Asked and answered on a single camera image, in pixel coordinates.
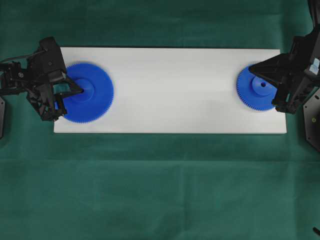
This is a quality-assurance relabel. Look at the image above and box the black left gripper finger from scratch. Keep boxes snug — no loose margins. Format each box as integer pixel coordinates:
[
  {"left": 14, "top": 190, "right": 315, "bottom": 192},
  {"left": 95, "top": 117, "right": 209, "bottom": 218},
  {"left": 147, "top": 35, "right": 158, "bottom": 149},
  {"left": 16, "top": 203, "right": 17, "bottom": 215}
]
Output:
[
  {"left": 52, "top": 90, "right": 84, "bottom": 114},
  {"left": 59, "top": 75, "right": 84, "bottom": 93}
]

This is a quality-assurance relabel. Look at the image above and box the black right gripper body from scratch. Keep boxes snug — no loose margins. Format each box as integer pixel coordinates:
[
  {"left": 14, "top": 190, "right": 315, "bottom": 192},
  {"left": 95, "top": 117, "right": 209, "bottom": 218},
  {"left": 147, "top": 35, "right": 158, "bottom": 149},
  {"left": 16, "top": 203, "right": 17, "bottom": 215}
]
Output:
[{"left": 272, "top": 35, "right": 317, "bottom": 114}]

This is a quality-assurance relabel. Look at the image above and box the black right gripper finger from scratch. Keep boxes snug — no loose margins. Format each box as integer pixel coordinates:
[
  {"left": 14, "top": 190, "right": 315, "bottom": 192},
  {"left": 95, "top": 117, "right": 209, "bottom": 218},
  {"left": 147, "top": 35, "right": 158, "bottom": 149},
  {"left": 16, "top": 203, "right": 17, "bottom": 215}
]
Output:
[
  {"left": 249, "top": 71, "right": 282, "bottom": 89},
  {"left": 248, "top": 53, "right": 295, "bottom": 75}
]

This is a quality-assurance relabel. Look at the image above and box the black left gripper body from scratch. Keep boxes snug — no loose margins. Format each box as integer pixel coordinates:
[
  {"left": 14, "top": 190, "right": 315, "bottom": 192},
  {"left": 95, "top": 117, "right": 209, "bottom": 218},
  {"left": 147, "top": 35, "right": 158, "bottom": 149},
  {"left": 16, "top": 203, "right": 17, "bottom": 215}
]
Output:
[{"left": 26, "top": 36, "right": 66, "bottom": 121}]

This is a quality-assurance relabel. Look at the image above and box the small blue gear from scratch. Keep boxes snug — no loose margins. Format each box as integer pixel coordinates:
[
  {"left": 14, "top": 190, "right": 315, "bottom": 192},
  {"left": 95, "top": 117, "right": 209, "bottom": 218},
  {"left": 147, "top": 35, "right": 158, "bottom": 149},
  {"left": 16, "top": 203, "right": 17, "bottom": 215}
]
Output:
[{"left": 236, "top": 65, "right": 277, "bottom": 112}]

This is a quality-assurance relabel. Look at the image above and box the large blue gear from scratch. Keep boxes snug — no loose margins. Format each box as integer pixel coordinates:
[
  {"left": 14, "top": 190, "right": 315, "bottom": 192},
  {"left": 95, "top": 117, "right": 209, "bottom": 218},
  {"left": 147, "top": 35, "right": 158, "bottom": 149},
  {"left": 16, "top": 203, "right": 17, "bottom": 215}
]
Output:
[{"left": 63, "top": 62, "right": 114, "bottom": 124}]

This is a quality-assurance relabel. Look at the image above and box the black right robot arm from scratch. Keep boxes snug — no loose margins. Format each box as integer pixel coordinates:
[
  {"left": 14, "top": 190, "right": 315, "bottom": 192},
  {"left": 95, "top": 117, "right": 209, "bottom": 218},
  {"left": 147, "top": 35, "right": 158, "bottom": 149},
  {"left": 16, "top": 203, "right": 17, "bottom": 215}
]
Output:
[{"left": 248, "top": 0, "right": 320, "bottom": 114}]

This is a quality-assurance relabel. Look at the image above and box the white board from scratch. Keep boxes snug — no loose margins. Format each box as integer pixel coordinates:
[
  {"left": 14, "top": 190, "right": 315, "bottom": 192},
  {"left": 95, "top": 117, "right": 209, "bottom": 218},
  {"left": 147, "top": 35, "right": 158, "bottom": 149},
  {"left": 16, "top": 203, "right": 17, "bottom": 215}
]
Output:
[{"left": 53, "top": 47, "right": 287, "bottom": 134}]

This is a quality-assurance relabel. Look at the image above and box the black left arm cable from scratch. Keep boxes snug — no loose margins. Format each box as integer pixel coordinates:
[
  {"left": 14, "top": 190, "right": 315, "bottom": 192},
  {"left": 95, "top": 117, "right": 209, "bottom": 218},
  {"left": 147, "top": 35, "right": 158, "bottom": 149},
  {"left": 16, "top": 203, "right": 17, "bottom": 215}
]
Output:
[{"left": 0, "top": 47, "right": 48, "bottom": 63}]

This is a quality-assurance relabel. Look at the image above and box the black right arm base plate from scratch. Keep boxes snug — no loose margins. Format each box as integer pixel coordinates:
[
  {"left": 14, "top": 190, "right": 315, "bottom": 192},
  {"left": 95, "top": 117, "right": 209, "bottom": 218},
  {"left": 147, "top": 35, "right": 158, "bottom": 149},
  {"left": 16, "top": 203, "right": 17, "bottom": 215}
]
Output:
[{"left": 303, "top": 88, "right": 320, "bottom": 152}]

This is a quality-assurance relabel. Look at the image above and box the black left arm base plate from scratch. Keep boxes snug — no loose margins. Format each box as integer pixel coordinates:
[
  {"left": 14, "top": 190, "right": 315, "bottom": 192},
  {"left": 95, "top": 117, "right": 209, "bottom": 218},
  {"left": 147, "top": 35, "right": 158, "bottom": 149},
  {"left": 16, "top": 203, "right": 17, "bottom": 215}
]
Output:
[{"left": 0, "top": 97, "right": 6, "bottom": 139}]

